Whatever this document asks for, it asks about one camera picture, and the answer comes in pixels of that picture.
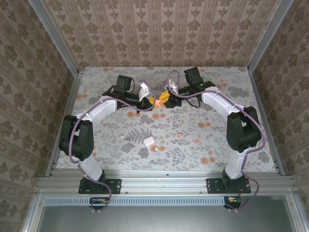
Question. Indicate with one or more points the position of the pink earbud charging case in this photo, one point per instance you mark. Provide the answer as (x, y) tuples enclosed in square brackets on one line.
[(159, 103)]

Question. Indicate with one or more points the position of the white earbud charging case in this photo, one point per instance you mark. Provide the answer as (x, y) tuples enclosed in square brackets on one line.
[(148, 141)]

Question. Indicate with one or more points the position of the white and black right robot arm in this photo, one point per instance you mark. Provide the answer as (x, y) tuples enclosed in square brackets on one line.
[(243, 130)]

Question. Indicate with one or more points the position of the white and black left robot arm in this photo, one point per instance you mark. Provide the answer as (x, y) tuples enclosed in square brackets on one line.
[(84, 137)]

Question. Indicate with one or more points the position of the floral patterned table cover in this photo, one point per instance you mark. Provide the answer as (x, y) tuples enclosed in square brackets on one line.
[(193, 157)]

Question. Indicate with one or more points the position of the black connector board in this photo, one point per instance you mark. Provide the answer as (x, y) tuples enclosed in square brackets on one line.
[(233, 200), (99, 201)]

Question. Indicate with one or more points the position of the grey metal sheet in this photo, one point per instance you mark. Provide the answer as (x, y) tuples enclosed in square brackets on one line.
[(164, 220)]

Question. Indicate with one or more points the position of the aluminium side rail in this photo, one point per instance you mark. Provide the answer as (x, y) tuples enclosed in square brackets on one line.
[(71, 99), (258, 96)]

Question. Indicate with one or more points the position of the aluminium frame beam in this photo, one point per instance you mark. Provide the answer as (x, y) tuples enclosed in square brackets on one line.
[(164, 183)]

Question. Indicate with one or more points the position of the aluminium corner post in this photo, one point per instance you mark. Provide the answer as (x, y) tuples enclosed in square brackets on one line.
[(55, 41), (270, 36)]

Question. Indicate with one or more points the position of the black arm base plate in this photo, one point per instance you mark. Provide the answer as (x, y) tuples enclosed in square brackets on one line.
[(114, 186), (213, 186)]

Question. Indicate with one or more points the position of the aluminium frame upright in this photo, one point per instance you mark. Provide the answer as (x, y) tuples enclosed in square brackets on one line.
[(299, 212), (31, 217)]

